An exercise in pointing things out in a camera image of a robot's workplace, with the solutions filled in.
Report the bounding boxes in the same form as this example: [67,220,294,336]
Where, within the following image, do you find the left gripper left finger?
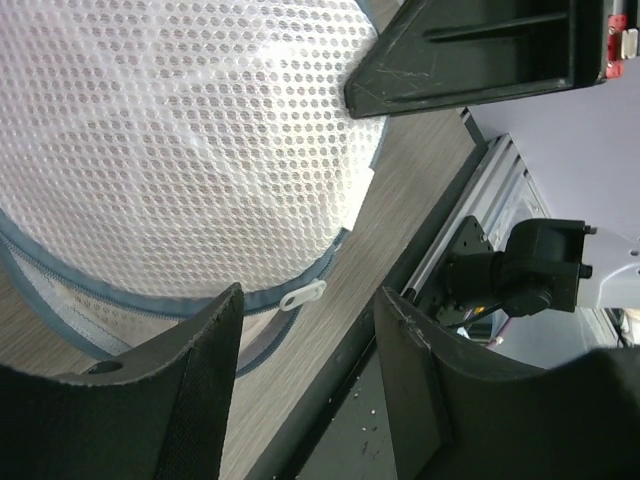
[1,283,244,479]

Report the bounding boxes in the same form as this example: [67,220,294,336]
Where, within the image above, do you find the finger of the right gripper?
[344,0,608,119]

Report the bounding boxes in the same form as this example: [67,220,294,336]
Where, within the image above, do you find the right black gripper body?
[601,0,639,82]

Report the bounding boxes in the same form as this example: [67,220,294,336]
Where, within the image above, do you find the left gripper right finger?
[374,288,639,479]

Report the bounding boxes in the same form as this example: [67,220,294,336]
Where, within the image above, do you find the white mesh laundry bag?
[1,1,387,375]

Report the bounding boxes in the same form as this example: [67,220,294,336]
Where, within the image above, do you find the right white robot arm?
[344,1,639,330]

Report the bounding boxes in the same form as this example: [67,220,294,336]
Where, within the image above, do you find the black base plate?
[244,139,506,480]

